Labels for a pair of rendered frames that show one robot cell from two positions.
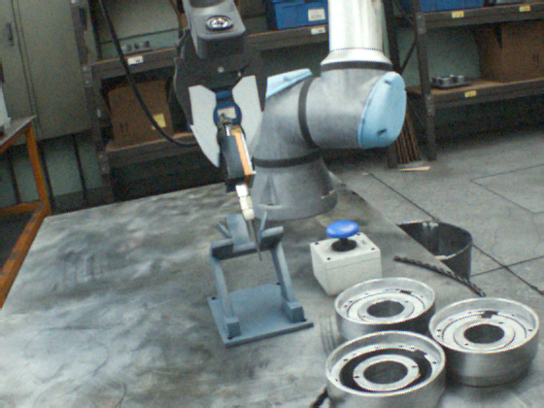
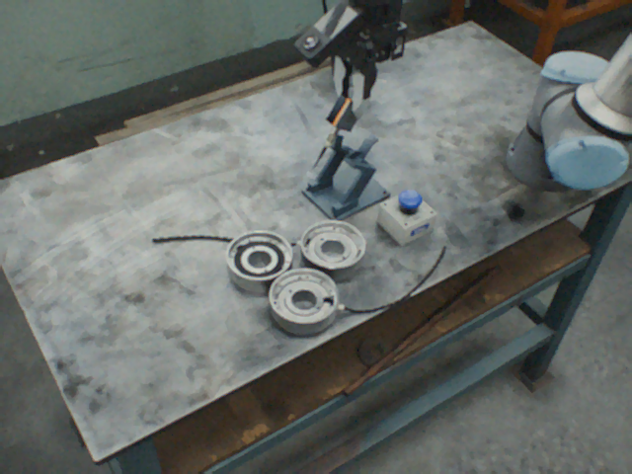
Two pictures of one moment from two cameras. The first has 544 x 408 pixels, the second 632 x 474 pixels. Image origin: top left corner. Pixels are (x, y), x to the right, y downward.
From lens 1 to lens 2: 0.96 m
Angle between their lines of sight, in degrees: 59
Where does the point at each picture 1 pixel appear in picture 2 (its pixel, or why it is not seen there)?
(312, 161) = not seen: hidden behind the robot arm
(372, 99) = (559, 145)
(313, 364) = (289, 233)
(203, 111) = (339, 74)
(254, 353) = (297, 204)
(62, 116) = not seen: outside the picture
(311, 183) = (537, 161)
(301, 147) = not seen: hidden behind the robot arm
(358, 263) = (393, 223)
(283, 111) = (543, 95)
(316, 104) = (550, 112)
